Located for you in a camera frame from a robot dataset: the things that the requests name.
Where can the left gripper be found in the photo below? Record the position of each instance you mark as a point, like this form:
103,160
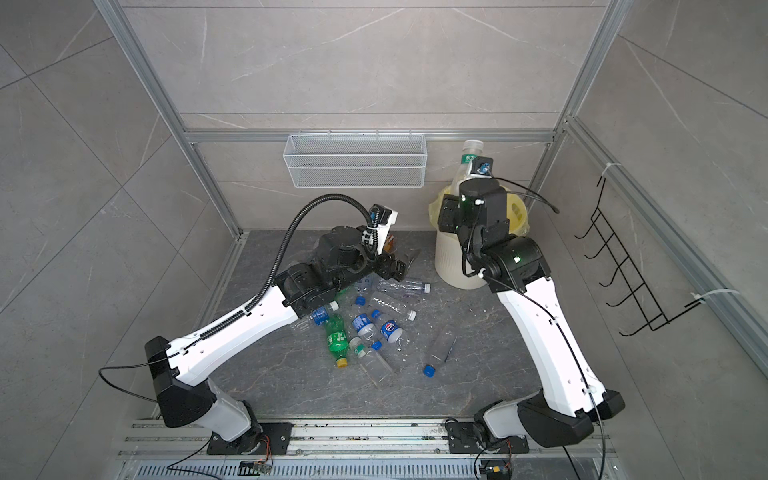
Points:
399,266

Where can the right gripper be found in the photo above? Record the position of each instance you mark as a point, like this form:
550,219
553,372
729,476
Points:
451,208

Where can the clear bottle blue cap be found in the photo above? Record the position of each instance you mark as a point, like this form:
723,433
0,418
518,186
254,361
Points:
471,149
439,351

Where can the Pocari blue label bottle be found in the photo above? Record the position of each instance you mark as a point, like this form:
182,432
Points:
316,317

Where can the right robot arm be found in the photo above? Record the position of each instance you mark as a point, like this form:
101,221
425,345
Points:
572,401

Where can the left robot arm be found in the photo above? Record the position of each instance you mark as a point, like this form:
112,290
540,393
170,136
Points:
181,368

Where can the yellow bin liner bag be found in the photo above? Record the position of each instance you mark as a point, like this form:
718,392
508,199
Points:
516,212

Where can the white plastic waste bin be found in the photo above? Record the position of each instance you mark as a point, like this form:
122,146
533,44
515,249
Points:
448,263

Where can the amber tea bottle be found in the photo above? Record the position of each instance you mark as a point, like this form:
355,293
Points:
390,244

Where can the clear crushed bottle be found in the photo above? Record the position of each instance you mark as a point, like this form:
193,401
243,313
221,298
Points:
385,303

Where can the blue label bottle centre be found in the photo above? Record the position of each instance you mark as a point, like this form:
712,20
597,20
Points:
363,325

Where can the Pepsi blue label bottle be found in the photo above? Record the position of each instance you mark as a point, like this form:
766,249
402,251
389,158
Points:
391,330

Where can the green Sprite bottle yellow cap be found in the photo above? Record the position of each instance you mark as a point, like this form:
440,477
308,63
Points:
337,340

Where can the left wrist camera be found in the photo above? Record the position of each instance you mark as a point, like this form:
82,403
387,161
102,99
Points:
382,218

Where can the white wire mesh basket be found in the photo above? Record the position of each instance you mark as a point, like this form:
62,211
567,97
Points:
370,160

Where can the black wire hook rack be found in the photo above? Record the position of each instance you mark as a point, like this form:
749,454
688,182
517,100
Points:
628,272

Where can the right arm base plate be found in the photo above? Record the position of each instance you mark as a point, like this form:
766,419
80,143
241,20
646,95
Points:
465,437

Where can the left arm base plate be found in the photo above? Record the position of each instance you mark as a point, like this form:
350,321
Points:
249,439

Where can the aluminium front rail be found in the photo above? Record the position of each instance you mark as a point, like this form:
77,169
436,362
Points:
363,448

